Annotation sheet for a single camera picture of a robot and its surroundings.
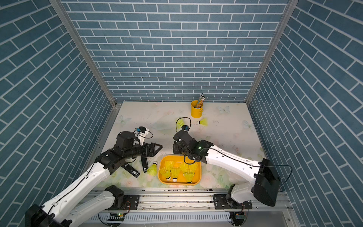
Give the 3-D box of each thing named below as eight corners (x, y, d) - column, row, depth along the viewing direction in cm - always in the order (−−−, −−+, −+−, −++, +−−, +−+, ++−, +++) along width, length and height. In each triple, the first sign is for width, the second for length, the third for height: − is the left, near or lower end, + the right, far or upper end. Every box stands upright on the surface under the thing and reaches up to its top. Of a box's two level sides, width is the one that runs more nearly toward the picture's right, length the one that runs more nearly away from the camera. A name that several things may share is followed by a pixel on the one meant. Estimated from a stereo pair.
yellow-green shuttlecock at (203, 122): (197, 126, 107) (197, 124, 105) (196, 119, 112) (196, 117, 110) (208, 126, 107) (208, 124, 106) (207, 119, 112) (207, 118, 110)
